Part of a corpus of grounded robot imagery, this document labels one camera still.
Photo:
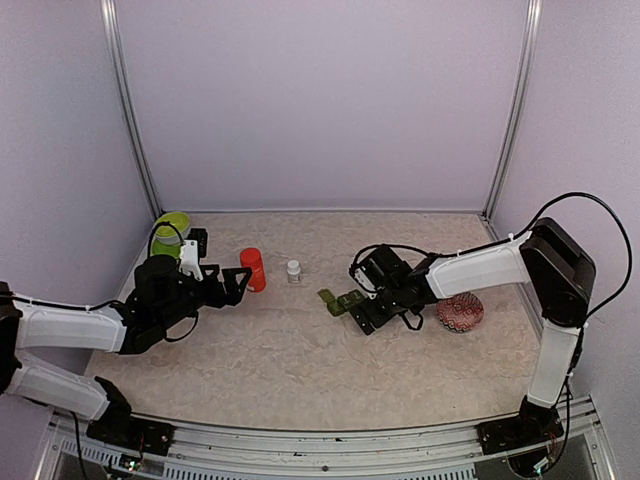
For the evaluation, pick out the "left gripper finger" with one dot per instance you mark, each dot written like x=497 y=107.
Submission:
x=235 y=283
x=210 y=271

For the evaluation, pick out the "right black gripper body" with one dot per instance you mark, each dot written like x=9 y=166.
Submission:
x=391 y=306

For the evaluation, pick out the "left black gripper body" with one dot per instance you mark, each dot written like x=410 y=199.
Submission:
x=212 y=298

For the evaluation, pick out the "green weekly pill organizer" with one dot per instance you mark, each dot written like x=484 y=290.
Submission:
x=338 y=305

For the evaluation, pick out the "orange pill bottle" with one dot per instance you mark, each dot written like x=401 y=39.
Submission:
x=252 y=258

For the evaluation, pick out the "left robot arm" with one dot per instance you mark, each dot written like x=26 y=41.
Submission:
x=167 y=290

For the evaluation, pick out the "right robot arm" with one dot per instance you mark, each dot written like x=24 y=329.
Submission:
x=403 y=379

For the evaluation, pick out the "small white pill bottle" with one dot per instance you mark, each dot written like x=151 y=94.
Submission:
x=293 y=269

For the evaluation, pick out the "red patterned bowl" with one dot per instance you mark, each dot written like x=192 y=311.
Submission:
x=460 y=313

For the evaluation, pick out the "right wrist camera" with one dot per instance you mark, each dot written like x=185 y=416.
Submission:
x=361 y=276

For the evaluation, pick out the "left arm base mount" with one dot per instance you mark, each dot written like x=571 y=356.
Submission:
x=133 y=433

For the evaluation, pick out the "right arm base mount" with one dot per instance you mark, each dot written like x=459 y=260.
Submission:
x=513 y=433

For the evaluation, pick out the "left aluminium frame post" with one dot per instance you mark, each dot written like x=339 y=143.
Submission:
x=110 y=21

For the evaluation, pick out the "aluminium frame post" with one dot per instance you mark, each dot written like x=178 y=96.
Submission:
x=517 y=106
x=110 y=21

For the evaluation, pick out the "right aluminium frame post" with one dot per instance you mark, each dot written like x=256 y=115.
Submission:
x=517 y=106

